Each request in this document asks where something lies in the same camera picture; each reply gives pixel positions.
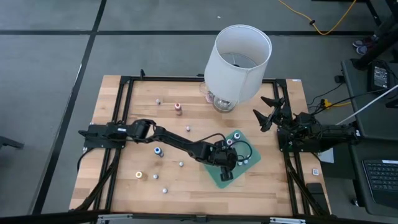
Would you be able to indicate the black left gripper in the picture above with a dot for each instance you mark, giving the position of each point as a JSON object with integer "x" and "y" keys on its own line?
{"x": 224, "y": 155}

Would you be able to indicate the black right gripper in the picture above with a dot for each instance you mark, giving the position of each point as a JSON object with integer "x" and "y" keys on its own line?
{"x": 283, "y": 114}

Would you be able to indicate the large pink-capped food coloring bottle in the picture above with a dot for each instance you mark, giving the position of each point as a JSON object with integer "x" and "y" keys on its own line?
{"x": 229, "y": 142}

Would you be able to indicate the large purple-capped food coloring bottle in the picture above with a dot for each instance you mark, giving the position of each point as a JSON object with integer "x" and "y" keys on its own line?
{"x": 236, "y": 136}

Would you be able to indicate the large blue food coloring bottle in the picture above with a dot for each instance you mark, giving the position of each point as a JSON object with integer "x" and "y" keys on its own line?
{"x": 158, "y": 151}

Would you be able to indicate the large orange food coloring bottle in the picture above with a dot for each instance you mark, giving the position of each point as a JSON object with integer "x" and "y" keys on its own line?
{"x": 178, "y": 108}

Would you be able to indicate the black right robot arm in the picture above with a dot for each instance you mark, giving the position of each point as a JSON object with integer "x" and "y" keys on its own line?
{"x": 329, "y": 132}

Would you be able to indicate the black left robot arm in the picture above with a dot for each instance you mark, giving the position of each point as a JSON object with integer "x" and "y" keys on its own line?
{"x": 174, "y": 140}

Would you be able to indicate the teal translucent plastic bin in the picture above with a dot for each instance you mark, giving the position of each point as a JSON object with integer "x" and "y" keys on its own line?
{"x": 245, "y": 170}

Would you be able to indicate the silver table lamp white shade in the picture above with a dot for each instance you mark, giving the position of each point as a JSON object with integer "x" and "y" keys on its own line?
{"x": 236, "y": 74}

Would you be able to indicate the small white tag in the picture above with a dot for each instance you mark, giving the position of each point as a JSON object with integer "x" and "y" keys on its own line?
{"x": 315, "y": 172}

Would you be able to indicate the black phone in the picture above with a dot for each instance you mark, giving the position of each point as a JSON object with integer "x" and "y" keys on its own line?
{"x": 315, "y": 189}

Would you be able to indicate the white rod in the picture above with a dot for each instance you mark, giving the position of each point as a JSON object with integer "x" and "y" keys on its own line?
{"x": 367, "y": 106}

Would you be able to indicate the dark side desk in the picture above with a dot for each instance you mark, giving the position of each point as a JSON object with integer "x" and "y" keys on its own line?
{"x": 373, "y": 130}

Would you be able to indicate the person's shoe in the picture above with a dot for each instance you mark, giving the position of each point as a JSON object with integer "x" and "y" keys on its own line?
{"x": 362, "y": 42}
{"x": 365, "y": 49}

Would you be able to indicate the black power brick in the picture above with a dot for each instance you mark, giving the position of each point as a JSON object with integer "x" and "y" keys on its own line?
{"x": 381, "y": 76}

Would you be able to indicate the black computer keyboard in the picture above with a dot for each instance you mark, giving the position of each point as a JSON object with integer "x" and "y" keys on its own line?
{"x": 382, "y": 182}

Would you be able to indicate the grey chair leg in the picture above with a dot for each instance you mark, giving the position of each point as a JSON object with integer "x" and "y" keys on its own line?
{"x": 9, "y": 143}

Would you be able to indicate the black aluminium table frame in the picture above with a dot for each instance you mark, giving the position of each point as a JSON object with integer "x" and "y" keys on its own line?
{"x": 174, "y": 78}

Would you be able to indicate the black desk leg frame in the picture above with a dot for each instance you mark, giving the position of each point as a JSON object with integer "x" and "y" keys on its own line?
{"x": 379, "y": 40}

